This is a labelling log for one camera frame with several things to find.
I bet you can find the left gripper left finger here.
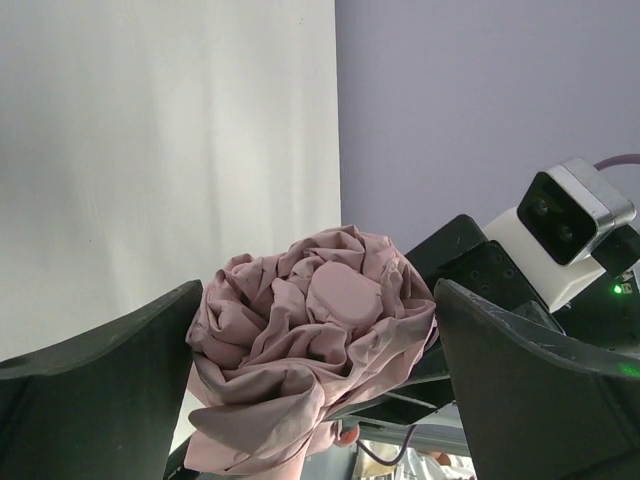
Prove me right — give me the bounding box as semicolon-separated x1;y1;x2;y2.
1;280;203;479

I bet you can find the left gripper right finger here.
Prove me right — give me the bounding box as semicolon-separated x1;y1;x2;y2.
435;280;639;479

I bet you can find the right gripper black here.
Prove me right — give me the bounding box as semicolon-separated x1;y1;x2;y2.
329;214;564;425

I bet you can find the pink folding umbrella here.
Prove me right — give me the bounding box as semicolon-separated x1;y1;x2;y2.
185;226;437;479

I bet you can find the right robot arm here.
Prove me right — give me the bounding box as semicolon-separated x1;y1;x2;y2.
336;214;639;427

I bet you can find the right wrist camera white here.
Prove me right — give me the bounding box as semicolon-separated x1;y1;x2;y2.
483;154;639;312

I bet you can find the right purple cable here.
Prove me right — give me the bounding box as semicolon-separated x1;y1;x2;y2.
349;153;640;459

